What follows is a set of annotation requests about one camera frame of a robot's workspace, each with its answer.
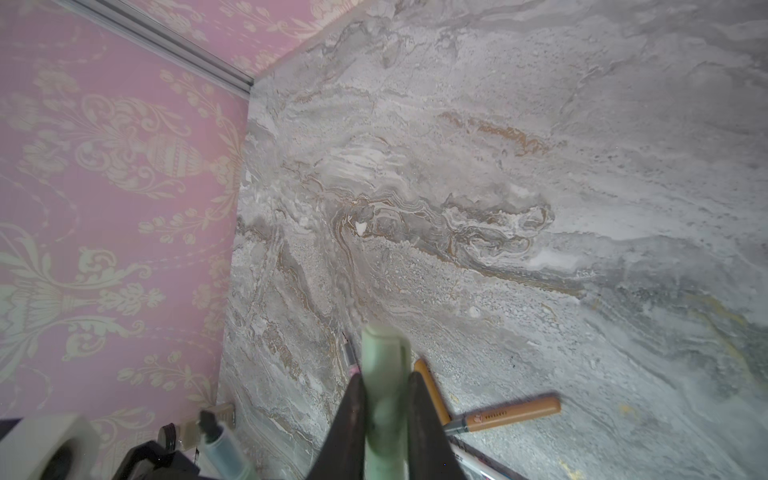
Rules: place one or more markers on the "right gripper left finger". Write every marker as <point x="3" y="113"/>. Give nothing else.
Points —
<point x="342" y="455"/>

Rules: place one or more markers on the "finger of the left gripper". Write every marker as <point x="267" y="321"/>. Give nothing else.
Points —
<point x="150" y="461"/>

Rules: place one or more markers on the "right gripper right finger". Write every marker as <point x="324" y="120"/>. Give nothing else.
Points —
<point x="429" y="452"/>

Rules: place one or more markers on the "light green pen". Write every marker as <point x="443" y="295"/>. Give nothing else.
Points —
<point x="222" y="450"/>

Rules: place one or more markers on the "tan brown pen cap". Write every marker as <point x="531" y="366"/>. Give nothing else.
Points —
<point x="422" y="368"/>

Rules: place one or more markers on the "light green pen cap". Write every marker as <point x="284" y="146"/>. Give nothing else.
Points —
<point x="385" y="366"/>

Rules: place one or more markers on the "pink pen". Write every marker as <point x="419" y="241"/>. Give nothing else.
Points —
<point x="352" y="364"/>

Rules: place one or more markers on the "white marker black tip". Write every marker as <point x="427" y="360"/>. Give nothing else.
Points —
<point x="476" y="462"/>

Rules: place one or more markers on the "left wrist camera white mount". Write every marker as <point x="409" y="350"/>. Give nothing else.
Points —
<point x="50" y="446"/>

